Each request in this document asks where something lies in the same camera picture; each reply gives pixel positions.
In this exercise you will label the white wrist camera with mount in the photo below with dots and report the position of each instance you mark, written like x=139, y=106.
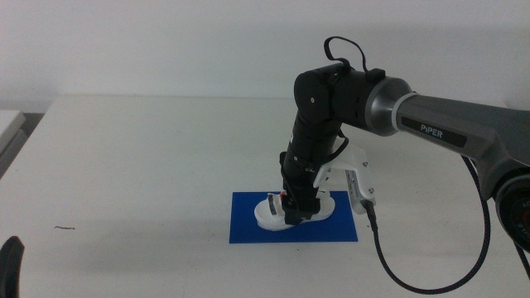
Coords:
x=358, y=182

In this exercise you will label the small dark thread scrap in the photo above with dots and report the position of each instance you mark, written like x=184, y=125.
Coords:
x=64, y=227

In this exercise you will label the blue rectangular mat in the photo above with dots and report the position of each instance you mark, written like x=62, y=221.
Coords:
x=248, y=223

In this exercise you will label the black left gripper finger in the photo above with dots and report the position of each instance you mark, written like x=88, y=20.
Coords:
x=10, y=265

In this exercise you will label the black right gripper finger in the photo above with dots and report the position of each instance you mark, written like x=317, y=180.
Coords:
x=313, y=209
x=293, y=213

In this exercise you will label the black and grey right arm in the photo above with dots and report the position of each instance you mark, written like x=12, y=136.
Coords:
x=439, y=120

